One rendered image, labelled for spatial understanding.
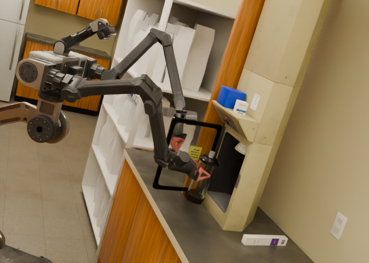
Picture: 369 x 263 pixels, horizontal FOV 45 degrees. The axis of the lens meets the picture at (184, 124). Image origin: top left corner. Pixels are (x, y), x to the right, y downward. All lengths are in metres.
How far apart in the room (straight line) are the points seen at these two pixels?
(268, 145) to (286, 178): 0.46
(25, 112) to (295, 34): 1.44
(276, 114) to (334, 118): 0.36
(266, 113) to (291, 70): 0.23
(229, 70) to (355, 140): 0.72
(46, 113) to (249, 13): 1.16
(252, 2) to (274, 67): 0.43
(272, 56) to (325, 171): 0.65
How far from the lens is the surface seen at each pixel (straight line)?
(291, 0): 2.16
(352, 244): 2.20
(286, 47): 2.08
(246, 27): 2.38
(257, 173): 2.21
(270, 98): 2.10
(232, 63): 2.38
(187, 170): 2.17
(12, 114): 2.56
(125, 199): 2.92
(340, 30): 2.52
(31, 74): 2.08
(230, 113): 2.12
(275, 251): 2.28
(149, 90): 1.82
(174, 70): 2.44
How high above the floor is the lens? 1.87
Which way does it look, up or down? 13 degrees down
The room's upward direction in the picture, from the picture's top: 17 degrees clockwise
